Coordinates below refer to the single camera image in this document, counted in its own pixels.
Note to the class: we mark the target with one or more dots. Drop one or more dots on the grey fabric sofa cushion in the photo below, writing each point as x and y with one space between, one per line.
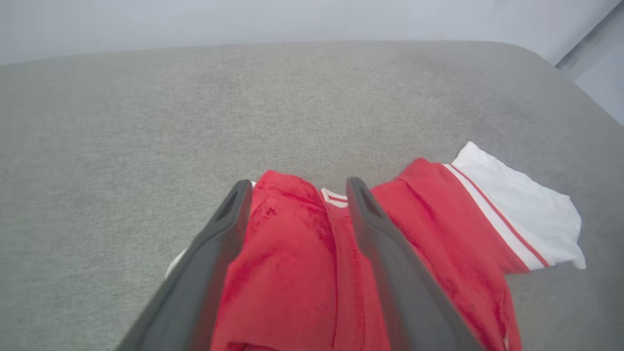
146 122

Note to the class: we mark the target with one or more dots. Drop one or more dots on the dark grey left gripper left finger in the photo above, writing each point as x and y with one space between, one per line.
195 292

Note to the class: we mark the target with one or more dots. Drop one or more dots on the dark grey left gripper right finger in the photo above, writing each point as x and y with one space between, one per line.
399 292

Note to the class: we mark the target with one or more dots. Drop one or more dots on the red and white basketball jersey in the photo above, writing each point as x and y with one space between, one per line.
292 273

